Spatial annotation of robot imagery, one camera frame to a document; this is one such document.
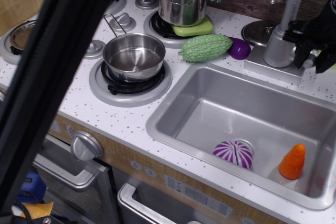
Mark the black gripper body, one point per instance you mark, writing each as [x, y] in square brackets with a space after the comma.
[319, 32]

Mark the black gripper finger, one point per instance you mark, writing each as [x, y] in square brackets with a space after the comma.
[325, 62]
[302, 52]

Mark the silver faucet lever handle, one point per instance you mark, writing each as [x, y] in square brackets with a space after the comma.
[311, 59]

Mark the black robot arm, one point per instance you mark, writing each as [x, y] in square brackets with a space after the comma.
[48, 92]

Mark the silver toy faucet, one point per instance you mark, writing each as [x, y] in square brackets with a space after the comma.
[276, 59]

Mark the steel lid behind faucet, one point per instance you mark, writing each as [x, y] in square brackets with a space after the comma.
[258, 32]

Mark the purple eggplant toy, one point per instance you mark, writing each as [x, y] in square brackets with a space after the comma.
[240, 49]

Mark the green bitter melon toy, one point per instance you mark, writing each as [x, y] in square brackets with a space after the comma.
[205, 47]

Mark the green sponge toy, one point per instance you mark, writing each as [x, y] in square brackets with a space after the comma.
[205, 27]

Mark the orange carrot toy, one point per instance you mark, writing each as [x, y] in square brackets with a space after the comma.
[292, 164]

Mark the silver toy sink basin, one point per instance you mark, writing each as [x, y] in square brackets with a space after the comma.
[210, 104]

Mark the purple striped onion toy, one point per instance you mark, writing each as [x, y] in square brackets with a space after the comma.
[236, 152]

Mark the back right stove burner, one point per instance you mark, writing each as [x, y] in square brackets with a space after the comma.
[154, 25]

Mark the stove burner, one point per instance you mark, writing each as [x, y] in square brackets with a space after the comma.
[115, 7]
[154, 25]
[9, 53]
[113, 91]

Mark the silver stove knob back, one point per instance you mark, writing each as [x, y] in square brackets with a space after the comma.
[147, 4]

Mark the silver stove knob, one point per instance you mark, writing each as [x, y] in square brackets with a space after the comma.
[95, 50]
[147, 4]
[122, 23]

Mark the steel saucepan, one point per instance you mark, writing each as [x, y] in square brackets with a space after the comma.
[134, 57]

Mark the silver stove knob middle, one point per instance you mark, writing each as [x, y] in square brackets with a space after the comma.
[122, 23]

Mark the back left stove burner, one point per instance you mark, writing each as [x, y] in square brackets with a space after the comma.
[115, 7]

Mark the front right stove burner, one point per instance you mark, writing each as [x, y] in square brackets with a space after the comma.
[113, 91]

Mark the silver stove knob front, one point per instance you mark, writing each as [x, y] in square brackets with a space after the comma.
[95, 50]

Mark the silver oven knob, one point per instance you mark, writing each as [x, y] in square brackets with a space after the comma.
[84, 147]

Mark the steel lid on burner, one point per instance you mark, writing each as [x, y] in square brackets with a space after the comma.
[20, 34]

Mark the front left stove burner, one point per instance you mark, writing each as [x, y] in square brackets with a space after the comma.
[9, 53]

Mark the blue object on floor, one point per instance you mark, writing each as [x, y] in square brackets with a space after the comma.
[33, 189]

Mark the yellow cloth on floor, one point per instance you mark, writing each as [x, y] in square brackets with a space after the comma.
[38, 210]

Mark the silver dishwasher door handle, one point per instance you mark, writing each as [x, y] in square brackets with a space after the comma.
[134, 211]

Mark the silver oven door handle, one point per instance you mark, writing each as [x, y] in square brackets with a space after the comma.
[83, 181]

